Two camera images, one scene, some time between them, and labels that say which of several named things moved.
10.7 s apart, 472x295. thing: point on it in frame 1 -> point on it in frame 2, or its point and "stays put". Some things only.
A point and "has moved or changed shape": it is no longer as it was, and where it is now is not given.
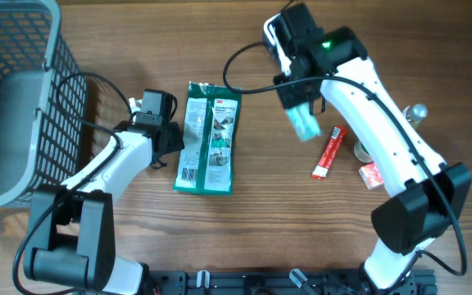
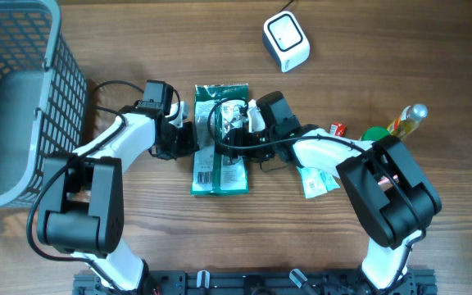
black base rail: x=279 y=282 stays put
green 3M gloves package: x=206 y=138 has moved or changed shape
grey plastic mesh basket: x=30 y=103 stays put
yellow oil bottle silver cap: x=415 y=113 stays put
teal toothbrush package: x=306 y=124 -> x=316 y=182
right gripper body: x=292 y=94 -> x=242 y=136
